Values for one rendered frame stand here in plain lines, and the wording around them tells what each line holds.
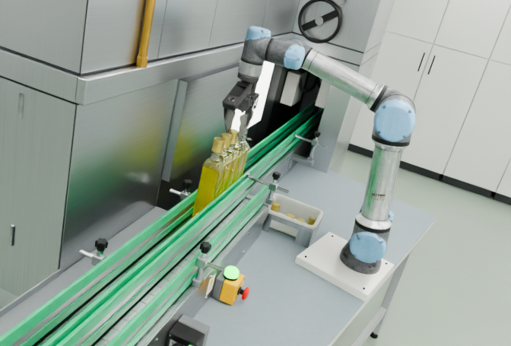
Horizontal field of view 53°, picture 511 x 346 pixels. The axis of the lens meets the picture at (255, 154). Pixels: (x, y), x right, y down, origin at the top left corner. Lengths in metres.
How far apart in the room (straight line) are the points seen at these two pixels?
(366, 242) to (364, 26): 1.20
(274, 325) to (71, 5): 1.01
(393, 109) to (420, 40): 3.78
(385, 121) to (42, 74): 0.93
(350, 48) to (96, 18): 1.62
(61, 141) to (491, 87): 4.57
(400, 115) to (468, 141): 3.91
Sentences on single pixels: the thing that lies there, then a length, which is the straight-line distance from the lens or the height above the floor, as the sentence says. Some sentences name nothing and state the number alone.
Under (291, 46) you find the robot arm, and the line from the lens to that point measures 1.61.
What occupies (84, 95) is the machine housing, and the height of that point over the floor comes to 1.36.
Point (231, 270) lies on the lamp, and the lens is 1.55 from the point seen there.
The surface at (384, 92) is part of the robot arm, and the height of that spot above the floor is 1.41.
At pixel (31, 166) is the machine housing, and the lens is 1.33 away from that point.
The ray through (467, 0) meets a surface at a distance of 5.27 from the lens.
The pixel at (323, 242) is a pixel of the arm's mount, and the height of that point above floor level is 0.78.
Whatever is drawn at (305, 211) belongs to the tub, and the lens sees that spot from 2.09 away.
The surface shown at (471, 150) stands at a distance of 5.47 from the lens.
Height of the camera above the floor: 1.72
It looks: 21 degrees down
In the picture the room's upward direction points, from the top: 14 degrees clockwise
